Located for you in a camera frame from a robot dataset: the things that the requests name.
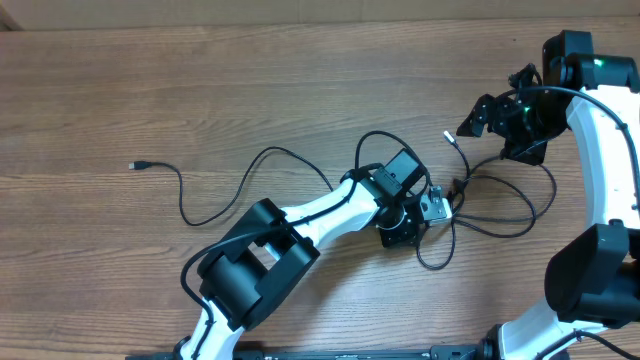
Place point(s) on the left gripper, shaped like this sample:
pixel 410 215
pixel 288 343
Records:
pixel 406 235

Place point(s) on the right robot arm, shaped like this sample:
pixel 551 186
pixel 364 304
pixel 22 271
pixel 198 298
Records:
pixel 592 284

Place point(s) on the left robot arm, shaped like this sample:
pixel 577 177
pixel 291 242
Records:
pixel 247 275

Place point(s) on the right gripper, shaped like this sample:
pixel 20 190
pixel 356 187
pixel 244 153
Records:
pixel 532 153

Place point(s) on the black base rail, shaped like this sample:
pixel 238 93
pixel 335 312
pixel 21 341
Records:
pixel 436 352

